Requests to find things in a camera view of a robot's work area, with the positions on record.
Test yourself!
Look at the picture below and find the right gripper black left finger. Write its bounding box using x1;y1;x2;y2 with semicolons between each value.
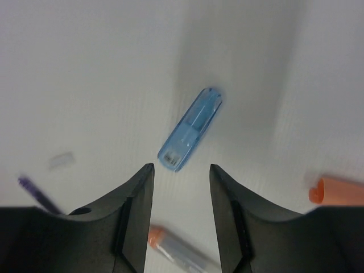
1;163;154;272

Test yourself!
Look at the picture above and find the blue highlighter pen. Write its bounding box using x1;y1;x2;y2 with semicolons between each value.
158;87;222;172

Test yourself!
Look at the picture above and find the purple pen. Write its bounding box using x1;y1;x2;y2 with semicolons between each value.
18;176;63;215

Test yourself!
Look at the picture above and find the grey orange-tipped marker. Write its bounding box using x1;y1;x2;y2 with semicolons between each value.
148;226;222;272

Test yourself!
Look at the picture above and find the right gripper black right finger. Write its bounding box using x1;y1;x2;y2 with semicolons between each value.
209;164;363;272

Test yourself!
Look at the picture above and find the orange highlighter pen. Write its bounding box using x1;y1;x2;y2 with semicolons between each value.
308;177;363;206

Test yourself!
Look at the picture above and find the clear pen cap left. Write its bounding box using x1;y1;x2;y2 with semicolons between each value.
48;152;75;169

